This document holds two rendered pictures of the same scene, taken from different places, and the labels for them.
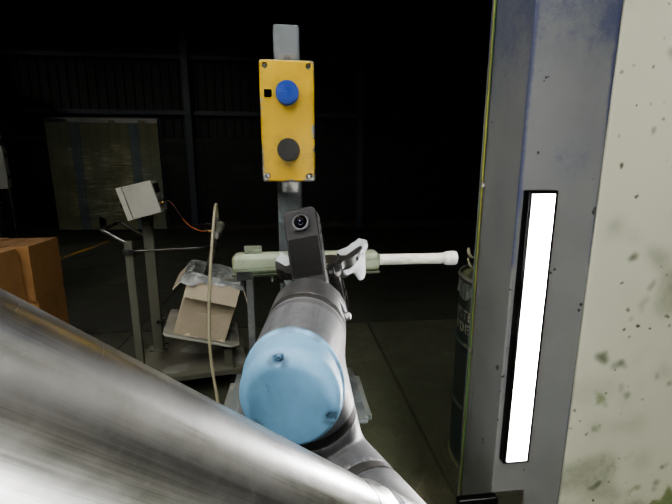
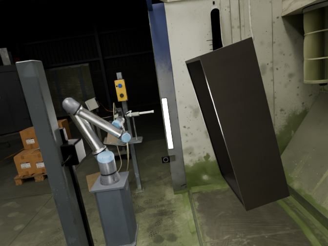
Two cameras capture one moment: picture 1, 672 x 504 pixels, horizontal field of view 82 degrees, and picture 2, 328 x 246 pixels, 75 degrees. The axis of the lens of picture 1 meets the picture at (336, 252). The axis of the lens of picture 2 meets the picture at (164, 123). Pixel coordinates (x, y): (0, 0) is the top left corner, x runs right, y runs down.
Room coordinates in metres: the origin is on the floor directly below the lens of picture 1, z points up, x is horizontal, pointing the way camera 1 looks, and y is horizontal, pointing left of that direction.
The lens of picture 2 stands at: (-1.71, -0.68, 1.56)
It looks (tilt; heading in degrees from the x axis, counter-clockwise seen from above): 13 degrees down; 7
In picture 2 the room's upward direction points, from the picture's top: 8 degrees counter-clockwise
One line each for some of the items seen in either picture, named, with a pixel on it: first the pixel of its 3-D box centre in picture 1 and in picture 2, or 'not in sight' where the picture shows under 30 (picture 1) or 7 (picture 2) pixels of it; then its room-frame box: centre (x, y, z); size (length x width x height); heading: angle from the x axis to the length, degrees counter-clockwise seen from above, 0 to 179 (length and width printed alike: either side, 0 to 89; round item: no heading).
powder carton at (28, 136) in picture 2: not in sight; (34, 136); (2.12, 2.36, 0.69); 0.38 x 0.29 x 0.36; 8
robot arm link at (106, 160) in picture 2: not in sight; (106, 161); (0.11, 0.12, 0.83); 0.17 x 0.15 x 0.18; 29
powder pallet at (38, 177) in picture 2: not in sight; (51, 164); (2.14, 2.20, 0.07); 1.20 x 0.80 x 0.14; 13
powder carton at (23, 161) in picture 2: not in sight; (29, 161); (1.74, 2.31, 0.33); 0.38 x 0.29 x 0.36; 15
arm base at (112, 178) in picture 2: not in sight; (109, 175); (0.10, 0.12, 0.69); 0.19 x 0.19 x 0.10
